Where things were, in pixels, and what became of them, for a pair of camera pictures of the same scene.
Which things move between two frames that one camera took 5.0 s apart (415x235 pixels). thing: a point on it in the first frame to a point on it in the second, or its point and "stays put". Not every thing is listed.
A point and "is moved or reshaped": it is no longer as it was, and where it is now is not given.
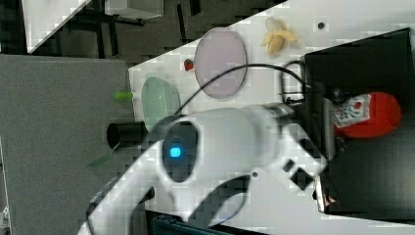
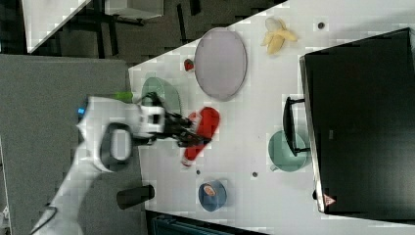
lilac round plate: [218, 51] stays put
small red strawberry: [188, 65] stays put
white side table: [43, 19] stays put
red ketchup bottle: [368, 116] is moved or reshaped
